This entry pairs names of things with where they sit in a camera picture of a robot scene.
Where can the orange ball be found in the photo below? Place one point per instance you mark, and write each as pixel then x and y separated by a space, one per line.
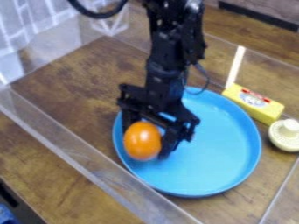
pixel 142 141

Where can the blue object at corner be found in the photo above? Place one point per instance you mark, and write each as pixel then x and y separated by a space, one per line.
pixel 7 217

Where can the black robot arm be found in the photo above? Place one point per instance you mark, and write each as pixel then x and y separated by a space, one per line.
pixel 178 48

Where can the clear acrylic enclosure wall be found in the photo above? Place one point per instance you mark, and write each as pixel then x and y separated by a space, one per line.
pixel 58 160

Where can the white toy mushroom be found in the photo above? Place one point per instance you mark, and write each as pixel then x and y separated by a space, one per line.
pixel 283 133

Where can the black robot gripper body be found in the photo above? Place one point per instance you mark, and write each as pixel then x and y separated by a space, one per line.
pixel 158 100

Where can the yellow butter box toy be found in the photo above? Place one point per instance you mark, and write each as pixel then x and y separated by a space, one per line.
pixel 262 108

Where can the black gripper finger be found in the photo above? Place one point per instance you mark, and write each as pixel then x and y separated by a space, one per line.
pixel 129 118
pixel 177 133

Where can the blue round tray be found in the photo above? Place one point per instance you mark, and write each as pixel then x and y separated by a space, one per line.
pixel 215 161

